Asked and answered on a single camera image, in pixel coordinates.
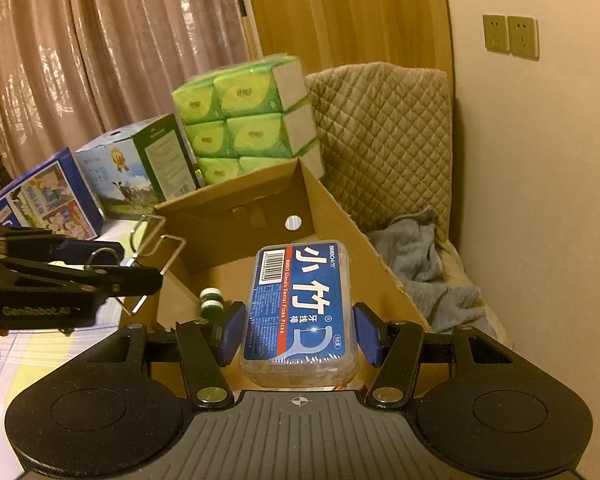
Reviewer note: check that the milk carton box with cow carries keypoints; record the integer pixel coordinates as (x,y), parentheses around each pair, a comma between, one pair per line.
(140,170)

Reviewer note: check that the blue cartoon printed box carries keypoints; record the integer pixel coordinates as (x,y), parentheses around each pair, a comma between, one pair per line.
(50,200)

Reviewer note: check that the small green capped bottle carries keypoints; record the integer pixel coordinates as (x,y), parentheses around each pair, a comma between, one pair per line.
(211,304)

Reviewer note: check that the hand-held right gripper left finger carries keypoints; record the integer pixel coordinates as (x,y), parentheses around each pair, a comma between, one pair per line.
(232,334)

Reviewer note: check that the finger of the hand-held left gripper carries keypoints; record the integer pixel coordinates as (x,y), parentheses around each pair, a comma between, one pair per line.
(92,252)
(130,281)

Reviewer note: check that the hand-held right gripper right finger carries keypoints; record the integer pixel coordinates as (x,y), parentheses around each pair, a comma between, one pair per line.
(367,335)

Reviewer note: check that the beige quilted chair cushion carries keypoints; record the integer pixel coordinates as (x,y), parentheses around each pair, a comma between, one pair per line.
(385,135)

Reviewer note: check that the blue dental floss pick box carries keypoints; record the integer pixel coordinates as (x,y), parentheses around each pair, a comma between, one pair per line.
(300,310)

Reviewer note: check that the beige wall socket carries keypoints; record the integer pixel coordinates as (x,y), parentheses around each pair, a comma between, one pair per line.
(522,36)
(495,33)

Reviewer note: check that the stack of green tissue packs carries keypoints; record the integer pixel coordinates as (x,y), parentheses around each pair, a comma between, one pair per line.
(250,115)

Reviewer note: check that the brown cardboard box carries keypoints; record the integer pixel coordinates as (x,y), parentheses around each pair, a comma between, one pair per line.
(330,220)

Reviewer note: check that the checkered tablecloth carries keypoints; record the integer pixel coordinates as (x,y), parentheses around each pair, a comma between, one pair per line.
(55,355)

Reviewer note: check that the grey towel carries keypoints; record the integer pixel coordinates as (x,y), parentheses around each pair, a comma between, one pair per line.
(420,265)

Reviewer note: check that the pink curtain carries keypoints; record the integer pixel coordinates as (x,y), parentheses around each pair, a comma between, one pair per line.
(105,45)

